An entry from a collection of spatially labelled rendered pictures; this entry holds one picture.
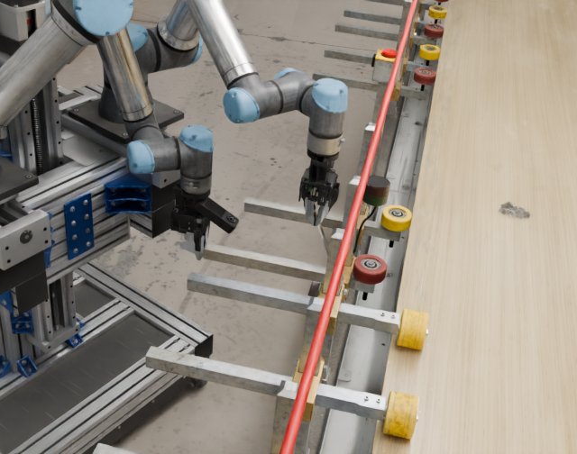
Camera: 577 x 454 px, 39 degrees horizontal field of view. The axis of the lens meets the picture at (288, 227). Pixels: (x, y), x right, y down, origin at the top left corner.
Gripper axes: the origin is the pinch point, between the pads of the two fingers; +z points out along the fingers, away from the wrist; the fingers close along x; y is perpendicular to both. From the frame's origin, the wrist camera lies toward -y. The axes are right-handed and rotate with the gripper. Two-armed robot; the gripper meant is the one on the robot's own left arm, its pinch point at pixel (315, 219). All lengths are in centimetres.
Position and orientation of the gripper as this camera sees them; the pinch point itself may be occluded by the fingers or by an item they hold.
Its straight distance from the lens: 189.9
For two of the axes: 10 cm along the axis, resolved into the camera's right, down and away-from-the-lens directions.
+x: 9.7, 1.9, -1.3
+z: -0.9, 8.3, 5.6
